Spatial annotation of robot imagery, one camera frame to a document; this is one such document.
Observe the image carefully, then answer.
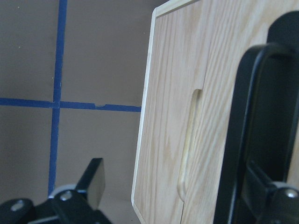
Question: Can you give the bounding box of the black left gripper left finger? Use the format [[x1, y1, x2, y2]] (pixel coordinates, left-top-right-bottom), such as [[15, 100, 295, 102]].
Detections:
[[51, 158, 106, 224]]

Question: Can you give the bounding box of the wooden drawer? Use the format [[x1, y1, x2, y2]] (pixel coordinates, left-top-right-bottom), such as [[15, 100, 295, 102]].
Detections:
[[178, 0, 299, 224]]

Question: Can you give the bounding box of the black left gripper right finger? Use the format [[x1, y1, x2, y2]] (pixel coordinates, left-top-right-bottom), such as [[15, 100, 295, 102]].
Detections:
[[245, 163, 299, 224]]

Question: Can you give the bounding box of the light wooden drawer cabinet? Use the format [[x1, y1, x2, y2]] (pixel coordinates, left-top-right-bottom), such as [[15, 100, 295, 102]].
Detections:
[[131, 0, 299, 224]]

